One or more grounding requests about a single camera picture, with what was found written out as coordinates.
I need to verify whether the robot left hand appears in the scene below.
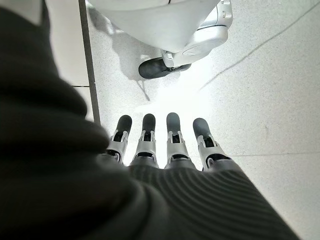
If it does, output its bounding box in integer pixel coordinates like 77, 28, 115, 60
0, 7, 301, 240

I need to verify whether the black robot left foot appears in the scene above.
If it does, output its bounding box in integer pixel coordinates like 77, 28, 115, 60
137, 56, 193, 80

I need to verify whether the white robot left leg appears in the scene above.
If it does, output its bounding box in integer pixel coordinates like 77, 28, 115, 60
86, 0, 234, 69

